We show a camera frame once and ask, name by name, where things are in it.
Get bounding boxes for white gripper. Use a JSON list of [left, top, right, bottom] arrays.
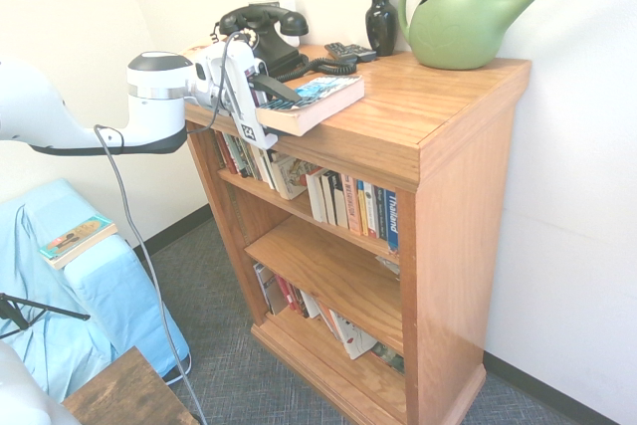
[[191, 39, 304, 150]]

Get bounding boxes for blue cover paperback book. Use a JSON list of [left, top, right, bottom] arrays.
[[255, 75, 366, 138]]

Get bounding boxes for black rotary telephone base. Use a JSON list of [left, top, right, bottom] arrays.
[[243, 26, 301, 81]]

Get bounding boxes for black rotary telephone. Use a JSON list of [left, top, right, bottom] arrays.
[[210, 20, 360, 85]]

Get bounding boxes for black remote control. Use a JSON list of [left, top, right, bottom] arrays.
[[342, 44, 378, 64], [323, 41, 360, 62]]

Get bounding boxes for black telephone handset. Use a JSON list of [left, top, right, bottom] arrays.
[[218, 3, 311, 38]]

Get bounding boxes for green patterned spine book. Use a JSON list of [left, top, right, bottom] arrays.
[[226, 134, 258, 180]]

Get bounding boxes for dark red spine book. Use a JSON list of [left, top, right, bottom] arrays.
[[213, 129, 239, 176]]

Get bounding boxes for white spine leaning book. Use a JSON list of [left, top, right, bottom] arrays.
[[248, 145, 280, 191]]

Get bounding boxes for illustrated cover book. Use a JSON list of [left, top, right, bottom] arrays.
[[271, 151, 320, 201]]

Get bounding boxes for plain white spine book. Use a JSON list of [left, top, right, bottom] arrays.
[[305, 167, 328, 224]]

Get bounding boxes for black glossy vase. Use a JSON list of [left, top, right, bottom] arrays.
[[364, 0, 400, 58]]

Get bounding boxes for white and black spine book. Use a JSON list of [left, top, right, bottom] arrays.
[[328, 171, 350, 230]]

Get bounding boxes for salmon spine book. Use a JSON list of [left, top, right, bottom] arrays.
[[341, 174, 363, 236]]

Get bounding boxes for yellow spine book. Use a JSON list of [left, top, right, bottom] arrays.
[[355, 179, 371, 239]]

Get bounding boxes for white spine book blue print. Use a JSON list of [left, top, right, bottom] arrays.
[[362, 181, 381, 240]]

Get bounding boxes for navy spine book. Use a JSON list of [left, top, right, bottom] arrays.
[[372, 186, 390, 243]]

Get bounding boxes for blue Thailand guide book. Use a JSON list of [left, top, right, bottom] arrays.
[[384, 190, 401, 254]]

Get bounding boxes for green plastic watering can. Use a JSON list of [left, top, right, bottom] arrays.
[[397, 0, 604, 71]]

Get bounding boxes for thin black and white magazine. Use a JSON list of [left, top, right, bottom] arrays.
[[252, 261, 277, 318]]

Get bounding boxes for wooden bookshelf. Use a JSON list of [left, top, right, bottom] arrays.
[[183, 44, 532, 425]]

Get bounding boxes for pale cover magazine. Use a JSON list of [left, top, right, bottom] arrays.
[[374, 254, 401, 278]]

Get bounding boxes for tan book black spine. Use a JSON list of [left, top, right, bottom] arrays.
[[265, 278, 291, 318]]

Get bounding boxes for brown orange spine book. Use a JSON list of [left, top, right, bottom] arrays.
[[286, 284, 308, 319]]

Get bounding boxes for small white book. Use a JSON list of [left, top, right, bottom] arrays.
[[300, 290, 321, 320]]

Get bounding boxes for thin white booklet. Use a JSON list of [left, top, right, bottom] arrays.
[[316, 299, 342, 342]]

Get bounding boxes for teal cover paperback book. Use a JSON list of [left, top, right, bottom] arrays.
[[38, 214, 119, 272]]

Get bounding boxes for white book red lips print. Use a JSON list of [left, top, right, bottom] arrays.
[[327, 310, 378, 361]]

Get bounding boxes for light blue covered chair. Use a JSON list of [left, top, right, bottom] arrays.
[[0, 177, 193, 404]]

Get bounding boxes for dark floral cover book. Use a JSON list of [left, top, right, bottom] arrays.
[[369, 340, 406, 377]]

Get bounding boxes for black tripod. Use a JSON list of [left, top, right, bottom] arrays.
[[0, 292, 93, 342]]

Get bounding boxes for rustic brown wooden table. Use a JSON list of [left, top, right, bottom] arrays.
[[61, 344, 201, 425]]

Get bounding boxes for black wall baseboard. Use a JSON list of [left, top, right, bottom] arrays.
[[131, 202, 213, 260], [484, 349, 637, 425]]

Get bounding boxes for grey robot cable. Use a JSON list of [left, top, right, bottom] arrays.
[[93, 30, 251, 425]]

